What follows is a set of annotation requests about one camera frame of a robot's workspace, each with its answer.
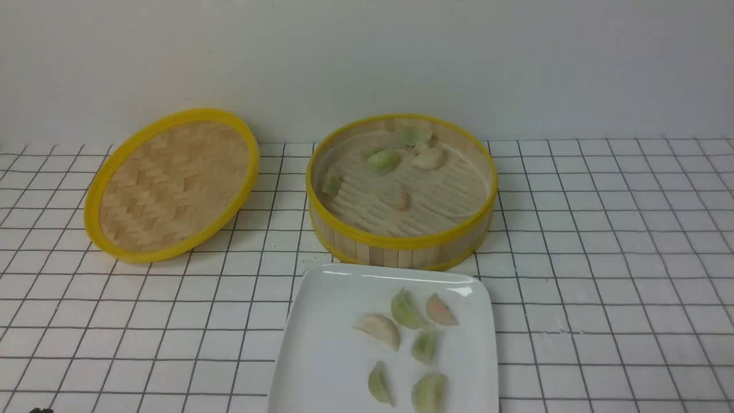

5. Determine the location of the pink dumpling on plate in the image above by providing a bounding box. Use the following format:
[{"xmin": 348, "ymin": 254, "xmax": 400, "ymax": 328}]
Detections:
[{"xmin": 425, "ymin": 293, "xmax": 459, "ymax": 326}]

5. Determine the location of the green dumpling plate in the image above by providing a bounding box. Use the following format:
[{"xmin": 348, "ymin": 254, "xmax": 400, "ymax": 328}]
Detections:
[
  {"xmin": 368, "ymin": 361, "xmax": 395, "ymax": 406},
  {"xmin": 411, "ymin": 373, "xmax": 448, "ymax": 412}
]

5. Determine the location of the white dumpling in steamer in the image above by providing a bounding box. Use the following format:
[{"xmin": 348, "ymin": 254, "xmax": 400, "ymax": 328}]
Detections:
[{"xmin": 411, "ymin": 147, "xmax": 446, "ymax": 170}]

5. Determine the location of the green dumpling on plate top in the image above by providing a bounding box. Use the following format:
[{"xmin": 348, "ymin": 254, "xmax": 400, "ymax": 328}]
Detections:
[{"xmin": 391, "ymin": 288, "xmax": 427, "ymax": 330}]

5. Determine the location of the green dumpling plate bottom left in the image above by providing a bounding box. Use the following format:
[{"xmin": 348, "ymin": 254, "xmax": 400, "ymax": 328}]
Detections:
[{"xmin": 368, "ymin": 361, "xmax": 395, "ymax": 406}]

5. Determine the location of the pink dumpling in steamer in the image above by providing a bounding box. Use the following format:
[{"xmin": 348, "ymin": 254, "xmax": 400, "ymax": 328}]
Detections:
[{"xmin": 396, "ymin": 192, "xmax": 411, "ymax": 212}]

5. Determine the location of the white grid tablecloth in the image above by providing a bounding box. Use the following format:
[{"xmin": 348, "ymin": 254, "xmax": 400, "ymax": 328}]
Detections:
[{"xmin": 1, "ymin": 138, "xmax": 733, "ymax": 412}]

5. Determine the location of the yellow rimmed bamboo steamer lid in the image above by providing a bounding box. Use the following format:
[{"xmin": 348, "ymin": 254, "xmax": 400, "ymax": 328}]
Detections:
[{"xmin": 84, "ymin": 108, "xmax": 260, "ymax": 262}]

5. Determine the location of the white square plate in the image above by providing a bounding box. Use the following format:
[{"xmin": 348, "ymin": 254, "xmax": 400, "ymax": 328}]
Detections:
[{"xmin": 268, "ymin": 264, "xmax": 499, "ymax": 412}]

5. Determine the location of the green dumpling at steamer back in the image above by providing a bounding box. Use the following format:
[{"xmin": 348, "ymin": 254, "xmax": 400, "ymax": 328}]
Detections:
[{"xmin": 396, "ymin": 124, "xmax": 434, "ymax": 151}]

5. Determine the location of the white dumpling on plate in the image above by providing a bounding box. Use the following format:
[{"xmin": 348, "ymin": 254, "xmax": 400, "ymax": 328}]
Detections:
[{"xmin": 354, "ymin": 313, "xmax": 401, "ymax": 351}]

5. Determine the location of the green dumpling on plate middle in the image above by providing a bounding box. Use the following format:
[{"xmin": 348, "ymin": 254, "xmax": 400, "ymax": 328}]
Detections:
[{"xmin": 411, "ymin": 329, "xmax": 439, "ymax": 364}]

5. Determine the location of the green dumpling plate bottom right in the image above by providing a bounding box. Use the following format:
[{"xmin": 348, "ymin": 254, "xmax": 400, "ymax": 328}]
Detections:
[{"xmin": 411, "ymin": 373, "xmax": 448, "ymax": 412}]

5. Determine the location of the yellow rimmed bamboo steamer basket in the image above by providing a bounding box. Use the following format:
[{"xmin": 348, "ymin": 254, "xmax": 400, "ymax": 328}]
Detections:
[{"xmin": 305, "ymin": 114, "xmax": 498, "ymax": 270}]

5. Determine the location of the green dumpling at steamer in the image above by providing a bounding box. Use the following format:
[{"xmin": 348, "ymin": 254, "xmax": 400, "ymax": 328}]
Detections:
[
  {"xmin": 396, "ymin": 124, "xmax": 434, "ymax": 151},
  {"xmin": 321, "ymin": 168, "xmax": 341, "ymax": 198}
]

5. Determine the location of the green dumpling in steamer centre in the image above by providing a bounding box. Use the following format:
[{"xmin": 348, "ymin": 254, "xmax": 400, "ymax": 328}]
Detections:
[{"xmin": 365, "ymin": 148, "xmax": 401, "ymax": 174}]

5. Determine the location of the green dumpling on plate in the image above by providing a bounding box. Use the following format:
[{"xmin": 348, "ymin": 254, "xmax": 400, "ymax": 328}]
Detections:
[
  {"xmin": 411, "ymin": 329, "xmax": 439, "ymax": 364},
  {"xmin": 391, "ymin": 288, "xmax": 427, "ymax": 330}
]

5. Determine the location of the green dumpling at steamer left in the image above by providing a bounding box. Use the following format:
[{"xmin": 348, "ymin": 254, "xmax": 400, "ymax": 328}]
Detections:
[{"xmin": 321, "ymin": 168, "xmax": 341, "ymax": 198}]

